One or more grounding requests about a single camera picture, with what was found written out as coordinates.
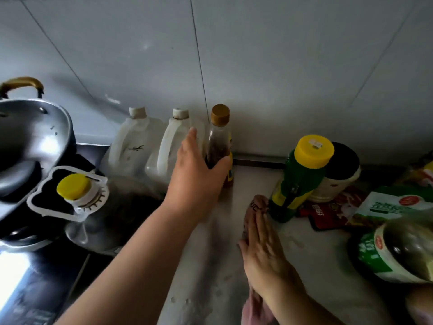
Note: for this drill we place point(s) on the pink cloth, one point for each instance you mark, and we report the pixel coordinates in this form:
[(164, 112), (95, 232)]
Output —
[(255, 309)]

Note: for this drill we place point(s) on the dark bottle with green label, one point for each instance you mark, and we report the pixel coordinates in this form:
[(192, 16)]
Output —
[(399, 250)]

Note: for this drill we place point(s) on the yellow and red packet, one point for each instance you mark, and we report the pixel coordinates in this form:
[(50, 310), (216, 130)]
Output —
[(423, 172)]

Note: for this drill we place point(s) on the black stove top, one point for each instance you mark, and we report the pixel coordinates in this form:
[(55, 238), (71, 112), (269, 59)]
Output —
[(37, 287)]

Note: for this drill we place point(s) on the white tub with black lid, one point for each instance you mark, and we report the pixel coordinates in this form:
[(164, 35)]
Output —
[(340, 175)]

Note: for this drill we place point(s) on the person's right hand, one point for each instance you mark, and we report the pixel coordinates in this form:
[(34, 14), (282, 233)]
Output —
[(265, 260)]

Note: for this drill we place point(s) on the green and white packet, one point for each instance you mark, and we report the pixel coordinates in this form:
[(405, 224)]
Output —
[(389, 203)]

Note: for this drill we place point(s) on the red seasoning packet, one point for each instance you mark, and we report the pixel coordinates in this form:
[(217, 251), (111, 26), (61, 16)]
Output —
[(330, 213)]

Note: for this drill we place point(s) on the person's right thumb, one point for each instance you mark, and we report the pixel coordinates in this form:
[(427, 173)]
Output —
[(244, 251)]

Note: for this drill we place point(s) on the green bottle with yellow cap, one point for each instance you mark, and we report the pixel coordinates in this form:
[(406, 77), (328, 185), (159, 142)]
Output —
[(296, 182)]

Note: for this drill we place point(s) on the person's right forearm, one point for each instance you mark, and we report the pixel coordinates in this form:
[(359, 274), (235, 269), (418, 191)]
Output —
[(297, 308)]

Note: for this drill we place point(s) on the person's left hand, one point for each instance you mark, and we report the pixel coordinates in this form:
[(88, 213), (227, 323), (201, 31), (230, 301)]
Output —
[(192, 186)]

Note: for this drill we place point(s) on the brown-capped dark sauce bottle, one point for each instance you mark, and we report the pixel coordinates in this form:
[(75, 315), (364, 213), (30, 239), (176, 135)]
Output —
[(218, 145)]

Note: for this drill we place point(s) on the person's left forearm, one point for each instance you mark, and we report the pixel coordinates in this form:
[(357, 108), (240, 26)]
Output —
[(135, 270)]

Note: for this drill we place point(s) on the translucent white plastic jug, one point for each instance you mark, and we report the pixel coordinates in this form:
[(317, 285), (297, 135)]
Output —
[(132, 148), (165, 155)]

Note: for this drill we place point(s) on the person's left thumb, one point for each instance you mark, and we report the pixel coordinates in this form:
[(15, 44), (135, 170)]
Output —
[(220, 167)]

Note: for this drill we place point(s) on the yellow-capped oil jug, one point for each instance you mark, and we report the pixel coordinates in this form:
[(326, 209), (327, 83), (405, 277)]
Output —
[(111, 213)]

